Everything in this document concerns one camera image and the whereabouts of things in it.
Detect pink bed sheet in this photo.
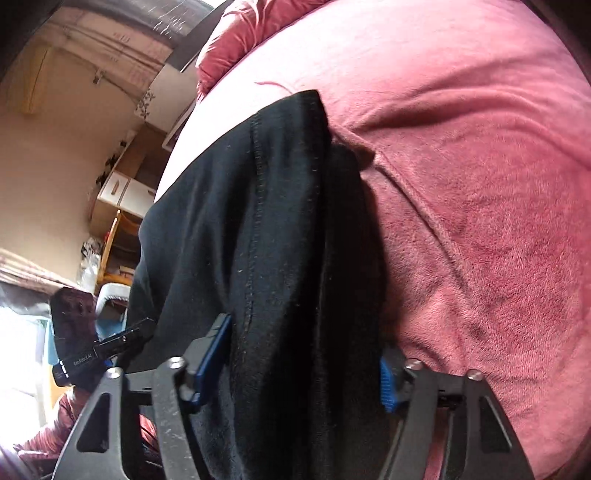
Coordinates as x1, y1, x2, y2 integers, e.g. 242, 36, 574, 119
159, 1, 590, 479

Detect black pants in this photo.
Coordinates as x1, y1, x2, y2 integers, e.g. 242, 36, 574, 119
127, 90, 389, 479

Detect wooden shelf unit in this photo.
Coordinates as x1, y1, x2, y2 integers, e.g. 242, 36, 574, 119
94, 210, 140, 293

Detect dark headboard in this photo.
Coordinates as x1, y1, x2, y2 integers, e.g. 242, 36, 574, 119
165, 0, 232, 73

